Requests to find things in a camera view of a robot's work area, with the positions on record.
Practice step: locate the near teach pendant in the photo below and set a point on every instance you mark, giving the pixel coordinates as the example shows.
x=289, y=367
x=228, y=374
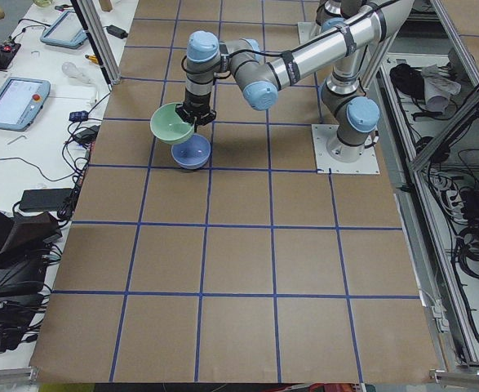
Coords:
x=21, y=100

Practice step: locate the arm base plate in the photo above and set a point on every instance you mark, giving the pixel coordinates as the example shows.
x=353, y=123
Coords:
x=307, y=31
x=332, y=157

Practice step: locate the green bowl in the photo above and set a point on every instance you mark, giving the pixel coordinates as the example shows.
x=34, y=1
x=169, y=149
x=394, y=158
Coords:
x=167, y=126

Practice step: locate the small blue box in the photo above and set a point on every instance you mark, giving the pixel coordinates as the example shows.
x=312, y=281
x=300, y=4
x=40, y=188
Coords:
x=78, y=116

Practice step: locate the blue bowl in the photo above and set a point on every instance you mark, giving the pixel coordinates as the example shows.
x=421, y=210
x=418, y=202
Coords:
x=193, y=153

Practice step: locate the far teach pendant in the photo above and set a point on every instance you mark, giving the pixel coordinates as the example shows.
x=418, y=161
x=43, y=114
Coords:
x=66, y=32

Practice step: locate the aluminium frame post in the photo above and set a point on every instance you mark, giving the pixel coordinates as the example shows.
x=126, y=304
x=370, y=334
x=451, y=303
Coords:
x=92, y=26

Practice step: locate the teach pendant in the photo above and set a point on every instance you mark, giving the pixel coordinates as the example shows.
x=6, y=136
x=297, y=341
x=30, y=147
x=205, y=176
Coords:
x=66, y=32
x=21, y=100

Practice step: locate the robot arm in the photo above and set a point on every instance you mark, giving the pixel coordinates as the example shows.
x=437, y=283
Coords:
x=340, y=44
x=328, y=14

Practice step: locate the clear light bulb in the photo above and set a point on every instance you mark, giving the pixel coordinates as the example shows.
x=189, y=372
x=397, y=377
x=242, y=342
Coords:
x=72, y=71

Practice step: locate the black power adapter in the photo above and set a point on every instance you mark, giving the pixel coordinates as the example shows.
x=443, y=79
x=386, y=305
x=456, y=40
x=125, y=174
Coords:
x=117, y=32

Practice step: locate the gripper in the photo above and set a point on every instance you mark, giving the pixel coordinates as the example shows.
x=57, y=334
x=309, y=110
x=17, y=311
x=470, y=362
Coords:
x=195, y=100

